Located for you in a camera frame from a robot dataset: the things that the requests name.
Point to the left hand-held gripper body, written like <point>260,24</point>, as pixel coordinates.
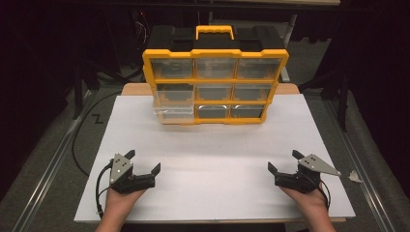
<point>121,170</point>

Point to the clear plastic drawer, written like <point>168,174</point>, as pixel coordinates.
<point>174,103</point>

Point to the crumpled white paper scrap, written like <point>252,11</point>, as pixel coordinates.
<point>355,176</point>

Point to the person's left hand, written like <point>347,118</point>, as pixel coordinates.
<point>119,203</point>

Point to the metal floor rail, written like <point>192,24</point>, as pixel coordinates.
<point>357,167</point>
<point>48,174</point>

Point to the black stand leg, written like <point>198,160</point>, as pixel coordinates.
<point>77,93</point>
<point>344,103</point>

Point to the white table cover sheet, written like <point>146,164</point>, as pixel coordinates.
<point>212,161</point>

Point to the set of closed transparent drawers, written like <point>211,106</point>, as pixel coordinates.
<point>215,68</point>

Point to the person's right hand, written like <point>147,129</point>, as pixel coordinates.
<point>309,203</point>

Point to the yellow and black organizer cabinet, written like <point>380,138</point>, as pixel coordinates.
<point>214,53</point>

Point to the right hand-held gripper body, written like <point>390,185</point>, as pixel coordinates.
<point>303,180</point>

